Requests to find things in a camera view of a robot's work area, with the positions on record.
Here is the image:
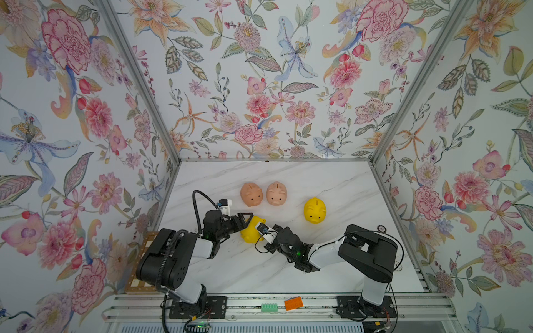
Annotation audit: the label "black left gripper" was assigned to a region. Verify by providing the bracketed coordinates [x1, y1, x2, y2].
[214, 216, 254, 244]

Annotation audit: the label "yellow piggy bank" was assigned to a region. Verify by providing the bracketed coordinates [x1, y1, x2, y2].
[303, 197, 327, 224]
[241, 216, 267, 244]

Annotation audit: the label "pink piggy bank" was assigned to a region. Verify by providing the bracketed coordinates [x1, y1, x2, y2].
[265, 182, 287, 206]
[240, 183, 263, 207]

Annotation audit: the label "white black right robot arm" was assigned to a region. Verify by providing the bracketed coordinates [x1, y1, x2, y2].
[255, 223, 399, 307]

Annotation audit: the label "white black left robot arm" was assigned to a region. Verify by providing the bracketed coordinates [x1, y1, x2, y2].
[135, 210, 254, 304]

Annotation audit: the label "orange tag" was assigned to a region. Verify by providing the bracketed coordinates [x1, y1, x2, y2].
[285, 297, 304, 311]

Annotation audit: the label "green terminal block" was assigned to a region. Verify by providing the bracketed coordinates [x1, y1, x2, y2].
[260, 303, 278, 313]

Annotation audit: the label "wooden checker board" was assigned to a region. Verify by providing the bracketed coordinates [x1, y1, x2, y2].
[125, 232, 158, 294]

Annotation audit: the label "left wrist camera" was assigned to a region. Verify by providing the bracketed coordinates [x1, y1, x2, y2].
[217, 198, 232, 216]

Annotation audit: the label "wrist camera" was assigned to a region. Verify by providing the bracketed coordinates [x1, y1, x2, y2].
[255, 222, 278, 244]
[217, 198, 232, 216]

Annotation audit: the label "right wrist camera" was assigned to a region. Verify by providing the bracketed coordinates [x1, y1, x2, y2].
[255, 222, 278, 244]

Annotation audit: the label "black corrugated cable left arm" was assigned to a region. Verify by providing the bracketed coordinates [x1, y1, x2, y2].
[151, 189, 219, 333]

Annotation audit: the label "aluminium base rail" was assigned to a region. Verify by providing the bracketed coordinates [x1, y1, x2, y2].
[102, 293, 457, 323]

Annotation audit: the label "aluminium frame corner post left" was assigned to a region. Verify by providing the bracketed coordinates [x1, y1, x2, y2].
[93, 0, 182, 165]

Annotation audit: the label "aluminium frame corner post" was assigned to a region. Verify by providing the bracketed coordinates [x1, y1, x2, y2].
[370, 0, 469, 165]
[93, 0, 182, 165]

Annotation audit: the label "aluminium frame corner post right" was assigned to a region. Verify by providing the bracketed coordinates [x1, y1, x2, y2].
[370, 0, 469, 165]

